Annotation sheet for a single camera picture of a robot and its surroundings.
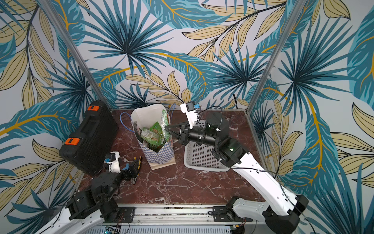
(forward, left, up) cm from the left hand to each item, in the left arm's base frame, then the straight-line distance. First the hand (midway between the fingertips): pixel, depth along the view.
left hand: (130, 162), depth 73 cm
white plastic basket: (+12, -36, -17) cm, 42 cm away
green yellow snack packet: (+29, -7, -10) cm, 31 cm away
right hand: (+2, -20, +26) cm, 33 cm away
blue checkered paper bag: (+29, -2, +3) cm, 29 cm away
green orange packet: (+12, -9, -7) cm, 17 cm away
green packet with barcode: (+17, -9, -4) cm, 19 cm away
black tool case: (+5, +23, +3) cm, 24 cm away
